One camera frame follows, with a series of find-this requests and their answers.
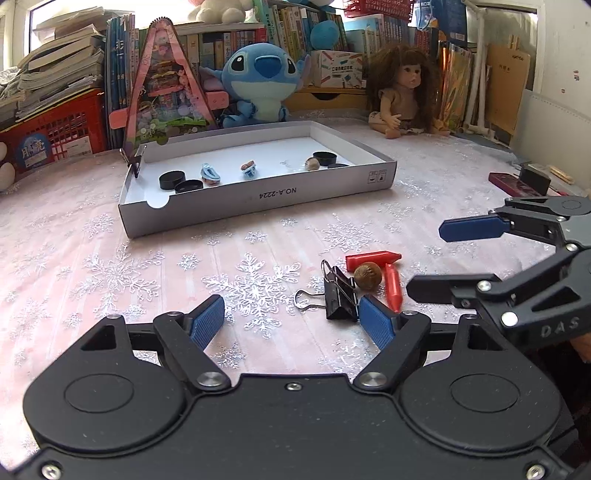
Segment brown cardboard sheet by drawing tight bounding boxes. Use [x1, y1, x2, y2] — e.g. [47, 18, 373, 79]
[485, 44, 532, 148]

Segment blue round plush ball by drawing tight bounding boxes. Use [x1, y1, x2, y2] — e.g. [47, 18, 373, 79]
[309, 21, 349, 51]

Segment small black binder clip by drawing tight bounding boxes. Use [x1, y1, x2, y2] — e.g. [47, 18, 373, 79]
[121, 144, 147, 178]

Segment large black binder clip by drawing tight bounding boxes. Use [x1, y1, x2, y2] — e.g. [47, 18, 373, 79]
[294, 260, 360, 322]

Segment pink triangular toy package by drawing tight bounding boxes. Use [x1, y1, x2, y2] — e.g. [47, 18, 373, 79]
[110, 16, 230, 151]

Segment dark red flat case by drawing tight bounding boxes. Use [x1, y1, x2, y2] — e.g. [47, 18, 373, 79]
[488, 172, 539, 195]

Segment pink snowflake tablecloth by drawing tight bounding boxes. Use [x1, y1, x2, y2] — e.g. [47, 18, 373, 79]
[0, 108, 591, 462]

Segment red crayon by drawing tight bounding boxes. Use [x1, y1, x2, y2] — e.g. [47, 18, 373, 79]
[346, 250, 402, 272]
[385, 263, 403, 312]

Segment small red mesh basket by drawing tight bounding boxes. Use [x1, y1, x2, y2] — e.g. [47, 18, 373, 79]
[344, 0, 414, 19]

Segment brown haired doll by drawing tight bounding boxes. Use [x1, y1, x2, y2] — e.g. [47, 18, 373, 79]
[367, 44, 451, 139]

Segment gold foil wrapping rolls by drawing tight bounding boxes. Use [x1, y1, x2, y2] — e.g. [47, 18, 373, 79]
[434, 44, 474, 134]

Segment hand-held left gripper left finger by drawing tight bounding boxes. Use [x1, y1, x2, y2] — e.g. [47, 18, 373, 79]
[81, 294, 232, 393]

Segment blue cat plush toy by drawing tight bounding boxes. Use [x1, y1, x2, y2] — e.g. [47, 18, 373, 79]
[0, 141, 17, 192]

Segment blue alien plush toy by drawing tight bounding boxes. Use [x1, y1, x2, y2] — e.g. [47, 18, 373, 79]
[199, 42, 311, 129]

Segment stack of papers and books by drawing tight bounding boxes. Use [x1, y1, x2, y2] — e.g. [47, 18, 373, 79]
[0, 7, 109, 123]

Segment black power adapter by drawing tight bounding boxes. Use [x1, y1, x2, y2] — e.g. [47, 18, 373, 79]
[519, 164, 552, 197]

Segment blue thin books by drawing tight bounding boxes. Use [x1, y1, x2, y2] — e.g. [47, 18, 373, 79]
[105, 16, 139, 151]

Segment wooden drawer box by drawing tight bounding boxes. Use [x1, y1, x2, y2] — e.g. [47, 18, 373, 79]
[284, 85, 370, 112]

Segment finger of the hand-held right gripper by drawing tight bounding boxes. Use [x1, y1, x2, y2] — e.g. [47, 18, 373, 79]
[438, 196, 591, 252]
[406, 247, 591, 324]

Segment white cardboard box tray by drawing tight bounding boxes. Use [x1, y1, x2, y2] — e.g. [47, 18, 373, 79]
[117, 120, 398, 239]

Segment white printed cardboard box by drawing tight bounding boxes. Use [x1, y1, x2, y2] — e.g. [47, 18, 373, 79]
[310, 50, 365, 89]

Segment large red plastic basket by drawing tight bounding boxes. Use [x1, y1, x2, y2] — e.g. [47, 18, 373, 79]
[0, 88, 109, 174]

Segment blue hanging bag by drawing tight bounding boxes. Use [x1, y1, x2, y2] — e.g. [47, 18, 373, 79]
[413, 0, 468, 42]

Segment white plush toy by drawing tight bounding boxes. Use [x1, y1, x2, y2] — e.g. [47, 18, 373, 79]
[189, 0, 254, 24]

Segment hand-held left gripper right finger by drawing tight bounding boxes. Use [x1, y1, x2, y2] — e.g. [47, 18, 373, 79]
[353, 295, 502, 393]

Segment row of books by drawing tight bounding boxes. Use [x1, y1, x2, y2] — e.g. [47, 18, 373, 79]
[175, 0, 416, 70]

